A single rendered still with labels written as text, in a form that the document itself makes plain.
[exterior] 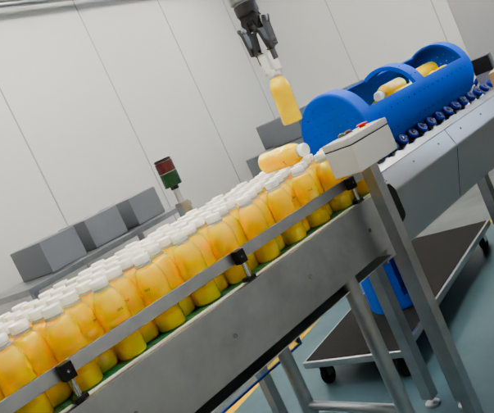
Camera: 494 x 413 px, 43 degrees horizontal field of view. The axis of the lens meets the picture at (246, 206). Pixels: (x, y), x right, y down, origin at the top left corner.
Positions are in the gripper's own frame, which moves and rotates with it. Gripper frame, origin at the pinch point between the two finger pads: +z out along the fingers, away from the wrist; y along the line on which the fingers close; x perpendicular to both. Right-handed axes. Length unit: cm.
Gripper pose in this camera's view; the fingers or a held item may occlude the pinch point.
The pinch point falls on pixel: (269, 62)
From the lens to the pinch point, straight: 205.6
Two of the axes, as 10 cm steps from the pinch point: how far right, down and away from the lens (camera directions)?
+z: 4.2, 9.0, 1.2
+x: -6.5, 3.8, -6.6
